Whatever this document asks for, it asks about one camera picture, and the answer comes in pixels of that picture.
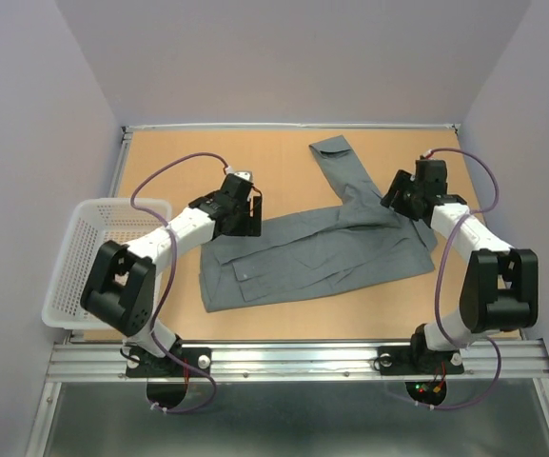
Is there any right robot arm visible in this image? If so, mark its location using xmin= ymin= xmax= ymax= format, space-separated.
xmin=376 ymin=157 xmax=539 ymax=375

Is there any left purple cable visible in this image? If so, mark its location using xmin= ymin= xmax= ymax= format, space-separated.
xmin=130 ymin=151 xmax=218 ymax=414

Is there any aluminium mounting rail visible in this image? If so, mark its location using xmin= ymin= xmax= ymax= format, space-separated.
xmin=45 ymin=338 xmax=549 ymax=383

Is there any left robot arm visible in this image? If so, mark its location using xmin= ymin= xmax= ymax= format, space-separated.
xmin=80 ymin=171 xmax=263 ymax=376

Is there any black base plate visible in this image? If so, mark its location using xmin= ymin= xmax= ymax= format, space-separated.
xmin=120 ymin=346 xmax=212 ymax=379
xmin=374 ymin=345 xmax=464 ymax=376

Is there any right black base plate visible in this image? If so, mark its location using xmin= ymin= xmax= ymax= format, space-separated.
xmin=374 ymin=345 xmax=464 ymax=376

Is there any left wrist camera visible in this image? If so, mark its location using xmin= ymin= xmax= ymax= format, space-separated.
xmin=225 ymin=167 xmax=254 ymax=183

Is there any grey long sleeve shirt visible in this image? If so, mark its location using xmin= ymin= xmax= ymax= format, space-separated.
xmin=199 ymin=136 xmax=437 ymax=312

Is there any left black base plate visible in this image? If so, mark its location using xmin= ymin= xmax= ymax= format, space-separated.
xmin=120 ymin=346 xmax=212 ymax=379

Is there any white plastic basket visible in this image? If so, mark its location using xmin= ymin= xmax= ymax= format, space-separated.
xmin=42 ymin=198 xmax=164 ymax=330

